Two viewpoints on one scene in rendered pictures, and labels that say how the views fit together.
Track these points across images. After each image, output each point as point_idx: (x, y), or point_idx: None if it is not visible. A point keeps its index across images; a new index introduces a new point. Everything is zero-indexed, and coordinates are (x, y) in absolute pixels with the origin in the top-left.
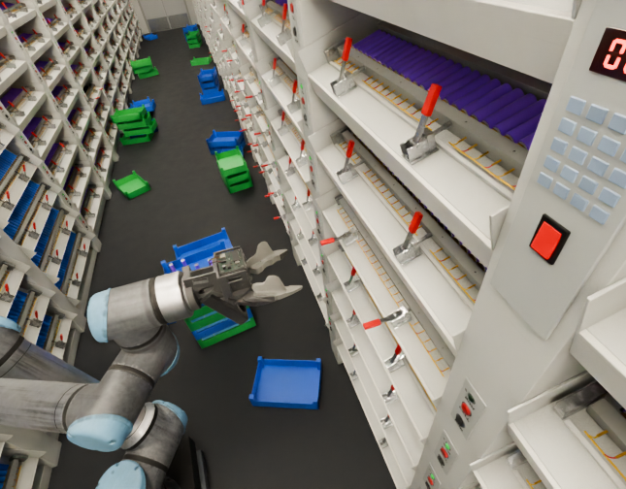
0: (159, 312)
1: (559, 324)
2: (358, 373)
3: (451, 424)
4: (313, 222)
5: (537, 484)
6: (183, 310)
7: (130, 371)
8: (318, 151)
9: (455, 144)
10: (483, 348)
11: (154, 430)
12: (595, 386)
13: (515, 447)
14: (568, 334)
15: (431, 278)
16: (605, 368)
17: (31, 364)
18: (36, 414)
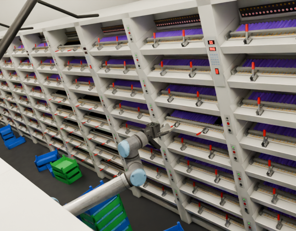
0: (141, 140)
1: (225, 82)
2: (201, 197)
3: (229, 137)
4: None
5: (252, 135)
6: (147, 139)
7: (137, 162)
8: (154, 100)
9: (198, 71)
10: (221, 101)
11: None
12: (241, 98)
13: (244, 131)
14: (226, 82)
15: (207, 105)
16: (231, 83)
17: None
18: (114, 184)
